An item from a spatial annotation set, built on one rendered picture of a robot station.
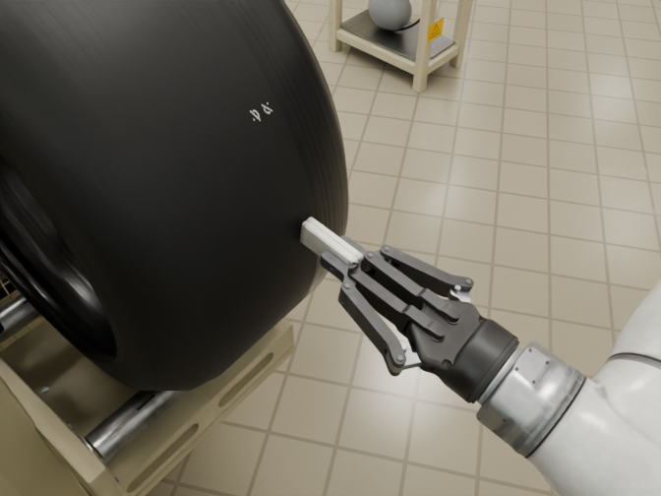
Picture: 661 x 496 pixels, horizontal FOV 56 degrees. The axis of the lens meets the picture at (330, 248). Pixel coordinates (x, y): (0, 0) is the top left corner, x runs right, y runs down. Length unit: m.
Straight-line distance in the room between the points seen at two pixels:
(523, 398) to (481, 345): 0.05
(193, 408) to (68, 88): 0.55
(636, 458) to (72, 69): 0.53
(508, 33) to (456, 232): 1.58
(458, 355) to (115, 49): 0.38
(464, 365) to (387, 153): 2.19
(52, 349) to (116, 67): 0.69
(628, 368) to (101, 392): 0.78
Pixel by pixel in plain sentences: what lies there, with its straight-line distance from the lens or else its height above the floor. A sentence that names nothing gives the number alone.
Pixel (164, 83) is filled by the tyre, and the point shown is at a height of 1.40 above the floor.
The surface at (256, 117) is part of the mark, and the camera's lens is 0.58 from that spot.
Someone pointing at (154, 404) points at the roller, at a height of 0.91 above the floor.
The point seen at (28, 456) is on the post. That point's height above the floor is 0.91.
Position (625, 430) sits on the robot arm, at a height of 1.22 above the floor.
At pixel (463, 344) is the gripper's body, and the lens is 0.57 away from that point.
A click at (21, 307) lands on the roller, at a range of 1.07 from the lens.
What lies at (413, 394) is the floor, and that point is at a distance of 1.95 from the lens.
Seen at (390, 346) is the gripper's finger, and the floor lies 1.21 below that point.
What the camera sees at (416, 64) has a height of 0.14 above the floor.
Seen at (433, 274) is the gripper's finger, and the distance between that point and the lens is 0.62.
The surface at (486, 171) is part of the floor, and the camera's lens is 2.69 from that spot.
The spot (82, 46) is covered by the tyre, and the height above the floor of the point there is 1.43.
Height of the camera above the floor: 1.68
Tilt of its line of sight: 47 degrees down
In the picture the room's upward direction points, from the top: straight up
